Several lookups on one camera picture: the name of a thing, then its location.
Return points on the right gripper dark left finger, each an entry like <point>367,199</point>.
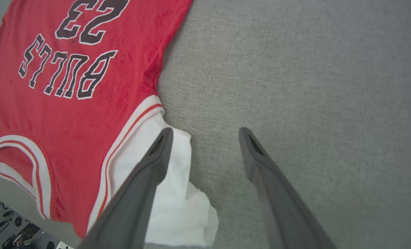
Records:
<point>136,207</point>

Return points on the perforated robot base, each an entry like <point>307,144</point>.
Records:
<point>4,228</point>

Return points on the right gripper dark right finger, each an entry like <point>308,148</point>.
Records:
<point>281,207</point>

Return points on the red basketball jersey white sleeves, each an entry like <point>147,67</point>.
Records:
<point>70,103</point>

